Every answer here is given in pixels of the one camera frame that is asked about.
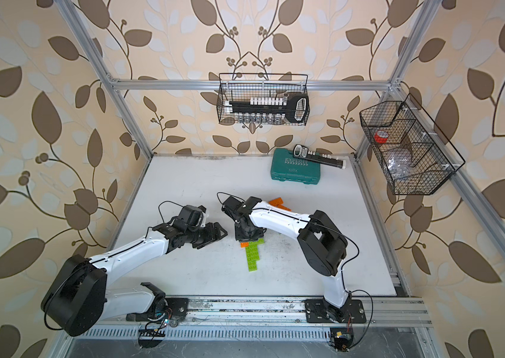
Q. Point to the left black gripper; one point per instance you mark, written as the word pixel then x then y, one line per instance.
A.
pixel 211 236

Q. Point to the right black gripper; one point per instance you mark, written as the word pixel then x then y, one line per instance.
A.
pixel 258 234

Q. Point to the green brick long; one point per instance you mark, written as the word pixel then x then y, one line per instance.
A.
pixel 256 253

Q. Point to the green brick lowest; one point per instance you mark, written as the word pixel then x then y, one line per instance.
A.
pixel 252 264

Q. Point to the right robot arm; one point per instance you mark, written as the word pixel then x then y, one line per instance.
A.
pixel 321 242

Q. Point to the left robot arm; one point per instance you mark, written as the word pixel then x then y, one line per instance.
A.
pixel 79 297

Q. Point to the orange brick top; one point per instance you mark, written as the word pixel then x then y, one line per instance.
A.
pixel 278 202

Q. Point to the green tool case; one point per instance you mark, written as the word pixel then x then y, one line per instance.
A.
pixel 285 167

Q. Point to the clear plastic bag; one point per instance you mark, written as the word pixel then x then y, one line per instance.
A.
pixel 399 163

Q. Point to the socket rail on case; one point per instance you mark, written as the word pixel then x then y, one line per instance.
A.
pixel 304 153

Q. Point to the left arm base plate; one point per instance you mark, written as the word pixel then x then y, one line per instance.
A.
pixel 166 308

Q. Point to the aluminium front rail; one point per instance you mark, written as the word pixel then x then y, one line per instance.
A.
pixel 381 312

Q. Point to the socket rail in basket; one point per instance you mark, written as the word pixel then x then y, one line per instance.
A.
pixel 289 109

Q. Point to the back wire basket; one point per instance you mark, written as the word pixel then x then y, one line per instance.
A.
pixel 245 85

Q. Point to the wire basket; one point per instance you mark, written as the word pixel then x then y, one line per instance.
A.
pixel 435 158
pixel 245 85

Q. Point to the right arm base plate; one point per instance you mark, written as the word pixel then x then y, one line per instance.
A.
pixel 320 311

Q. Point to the right wire basket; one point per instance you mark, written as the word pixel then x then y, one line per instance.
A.
pixel 435 158

